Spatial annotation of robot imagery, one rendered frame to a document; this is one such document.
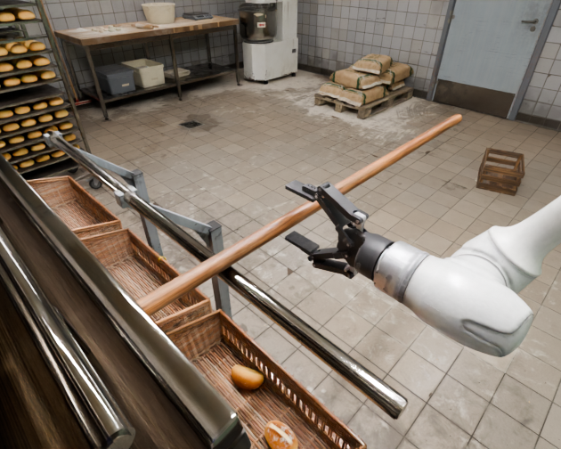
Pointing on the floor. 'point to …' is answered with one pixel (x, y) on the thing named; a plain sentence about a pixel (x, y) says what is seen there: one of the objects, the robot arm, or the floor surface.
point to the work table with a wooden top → (90, 39)
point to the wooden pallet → (369, 102)
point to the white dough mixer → (269, 38)
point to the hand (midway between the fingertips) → (296, 214)
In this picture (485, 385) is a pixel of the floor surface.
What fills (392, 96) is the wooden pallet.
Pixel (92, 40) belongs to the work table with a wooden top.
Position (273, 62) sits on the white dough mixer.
